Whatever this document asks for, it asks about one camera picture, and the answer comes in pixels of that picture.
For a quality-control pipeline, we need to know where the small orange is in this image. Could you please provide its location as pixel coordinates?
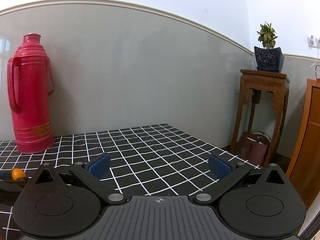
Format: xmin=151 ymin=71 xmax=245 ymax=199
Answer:
xmin=11 ymin=168 xmax=27 ymax=181

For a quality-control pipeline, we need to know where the dark red bag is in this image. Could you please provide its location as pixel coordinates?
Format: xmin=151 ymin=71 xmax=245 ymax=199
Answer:
xmin=237 ymin=132 xmax=271 ymax=166

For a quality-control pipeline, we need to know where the black white checked tablecloth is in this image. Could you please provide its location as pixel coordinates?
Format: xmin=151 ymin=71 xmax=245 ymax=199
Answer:
xmin=0 ymin=123 xmax=268 ymax=238

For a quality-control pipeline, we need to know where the brown wooden cabinet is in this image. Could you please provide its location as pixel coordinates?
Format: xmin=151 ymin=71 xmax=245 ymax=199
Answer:
xmin=285 ymin=78 xmax=320 ymax=188

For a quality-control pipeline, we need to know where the carved wooden plant stand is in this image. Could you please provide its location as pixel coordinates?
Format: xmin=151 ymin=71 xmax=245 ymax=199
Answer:
xmin=230 ymin=69 xmax=290 ymax=167

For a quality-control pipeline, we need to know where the red thermos flask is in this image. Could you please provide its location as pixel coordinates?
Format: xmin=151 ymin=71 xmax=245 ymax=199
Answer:
xmin=7 ymin=33 xmax=55 ymax=154

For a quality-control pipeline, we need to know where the potted green plant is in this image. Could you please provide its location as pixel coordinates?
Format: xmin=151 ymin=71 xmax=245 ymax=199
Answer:
xmin=254 ymin=22 xmax=284 ymax=73

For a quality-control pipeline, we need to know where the white charger cable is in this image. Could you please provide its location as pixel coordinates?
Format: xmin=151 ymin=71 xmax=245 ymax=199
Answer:
xmin=298 ymin=52 xmax=320 ymax=113

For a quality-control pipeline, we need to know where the white wall socket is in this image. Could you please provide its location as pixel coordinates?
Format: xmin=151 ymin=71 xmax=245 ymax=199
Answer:
xmin=308 ymin=35 xmax=319 ymax=48

